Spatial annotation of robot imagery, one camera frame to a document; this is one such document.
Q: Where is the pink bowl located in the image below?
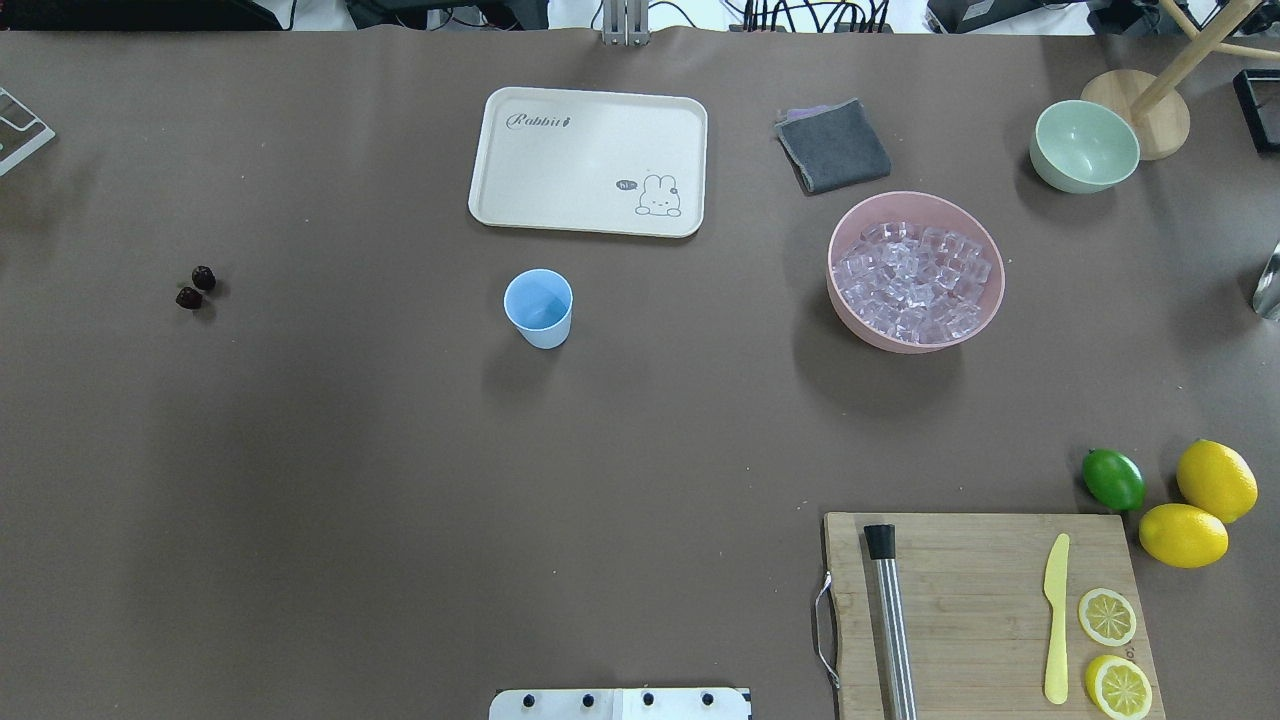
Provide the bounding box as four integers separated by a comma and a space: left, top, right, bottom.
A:
826, 191, 1005, 354

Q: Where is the yellow plastic knife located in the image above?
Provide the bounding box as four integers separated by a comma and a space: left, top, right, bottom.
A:
1042, 533, 1071, 706

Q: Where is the lemon slice lower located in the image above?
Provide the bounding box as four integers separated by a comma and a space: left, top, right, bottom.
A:
1085, 655, 1155, 719

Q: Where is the yellow lemon near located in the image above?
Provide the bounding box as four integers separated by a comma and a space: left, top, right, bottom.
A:
1138, 503, 1230, 569

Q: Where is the black tray with glasses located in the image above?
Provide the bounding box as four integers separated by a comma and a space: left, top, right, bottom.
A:
1233, 68, 1279, 154

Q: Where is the lemon slice upper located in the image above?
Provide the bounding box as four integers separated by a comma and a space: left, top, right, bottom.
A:
1076, 587, 1138, 648

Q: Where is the mint green bowl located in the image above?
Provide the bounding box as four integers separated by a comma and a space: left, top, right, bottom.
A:
1029, 100, 1140, 193

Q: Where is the light blue plastic cup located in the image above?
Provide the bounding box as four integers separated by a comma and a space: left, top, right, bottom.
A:
503, 268, 573, 350

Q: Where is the steel ice scoop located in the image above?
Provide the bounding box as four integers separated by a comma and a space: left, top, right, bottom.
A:
1251, 243, 1280, 322

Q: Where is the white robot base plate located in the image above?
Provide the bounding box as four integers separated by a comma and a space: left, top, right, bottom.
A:
488, 687, 753, 719

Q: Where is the wooden cup tree stand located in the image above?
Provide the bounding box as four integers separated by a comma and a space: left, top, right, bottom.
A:
1080, 1, 1279, 161

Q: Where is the yellow lemon far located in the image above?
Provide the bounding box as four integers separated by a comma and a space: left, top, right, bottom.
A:
1176, 439, 1260, 524

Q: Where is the lemon slice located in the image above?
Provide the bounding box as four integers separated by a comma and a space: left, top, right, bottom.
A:
1085, 655, 1155, 719
1076, 587, 1138, 648

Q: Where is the yellow lemon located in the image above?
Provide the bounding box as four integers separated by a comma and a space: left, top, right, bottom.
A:
1138, 503, 1230, 569
1176, 439, 1260, 524

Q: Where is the cream rabbit tray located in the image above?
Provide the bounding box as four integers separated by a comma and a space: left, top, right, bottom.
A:
468, 87, 709, 240

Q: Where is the green lime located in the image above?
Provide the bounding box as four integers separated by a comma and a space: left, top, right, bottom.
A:
1082, 448, 1147, 512

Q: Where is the dark red cherry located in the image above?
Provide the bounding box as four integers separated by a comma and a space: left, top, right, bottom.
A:
191, 265, 218, 293
175, 286, 205, 311

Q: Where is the grey folded cloth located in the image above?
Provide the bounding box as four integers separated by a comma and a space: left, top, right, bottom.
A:
774, 97, 892, 195

